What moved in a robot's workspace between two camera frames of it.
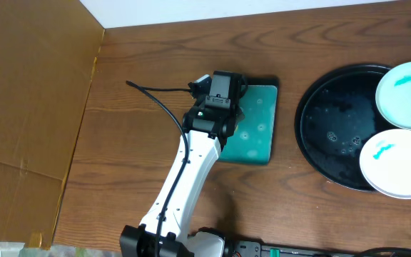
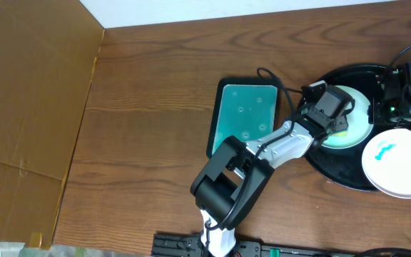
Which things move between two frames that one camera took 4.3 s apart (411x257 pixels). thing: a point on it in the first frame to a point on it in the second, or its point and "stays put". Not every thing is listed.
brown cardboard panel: x=36 y=61 stays put
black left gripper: x=240 y=115 to x=339 y=125
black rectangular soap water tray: x=252 y=142 stays put
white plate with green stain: x=399 y=163 stays put
